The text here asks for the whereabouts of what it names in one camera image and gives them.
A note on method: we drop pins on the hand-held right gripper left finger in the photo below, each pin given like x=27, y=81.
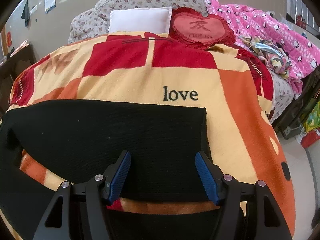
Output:
x=120, y=180

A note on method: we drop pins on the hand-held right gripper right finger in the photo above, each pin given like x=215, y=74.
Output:
x=206, y=180

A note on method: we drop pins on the black pants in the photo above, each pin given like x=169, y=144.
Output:
x=112, y=130

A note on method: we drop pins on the orange red printed blanket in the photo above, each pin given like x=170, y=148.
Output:
x=175, y=75

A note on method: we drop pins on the red box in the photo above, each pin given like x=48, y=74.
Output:
x=311, y=138

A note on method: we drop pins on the grey floral bedsheet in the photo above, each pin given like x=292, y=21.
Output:
x=282, y=95

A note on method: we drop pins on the dark bedside cabinet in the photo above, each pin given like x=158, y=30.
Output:
x=300, y=105

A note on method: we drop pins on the yellow green bag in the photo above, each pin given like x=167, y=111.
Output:
x=312, y=120

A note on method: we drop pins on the floral cloth bundle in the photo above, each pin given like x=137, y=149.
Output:
x=277, y=65

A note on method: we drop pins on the blue face mask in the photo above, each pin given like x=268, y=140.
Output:
x=265, y=46

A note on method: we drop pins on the red heart cushion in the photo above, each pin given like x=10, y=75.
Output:
x=200, y=27

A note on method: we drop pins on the dark wooden table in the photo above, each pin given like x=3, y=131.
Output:
x=22, y=60

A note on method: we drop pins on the white pillow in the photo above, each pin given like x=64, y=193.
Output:
x=140, y=20

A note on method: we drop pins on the pink penguin print quilt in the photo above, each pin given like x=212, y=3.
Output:
x=262, y=25

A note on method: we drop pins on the pink cloth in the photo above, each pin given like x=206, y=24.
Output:
x=21, y=46

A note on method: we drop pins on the dark hanging cloth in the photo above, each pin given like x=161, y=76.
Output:
x=25, y=12

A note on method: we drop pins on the metal window railing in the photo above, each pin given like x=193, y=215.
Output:
x=302, y=7

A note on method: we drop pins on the red wall paper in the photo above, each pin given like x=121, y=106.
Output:
x=9, y=38

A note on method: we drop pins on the wall calendar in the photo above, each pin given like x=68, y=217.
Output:
x=50, y=0

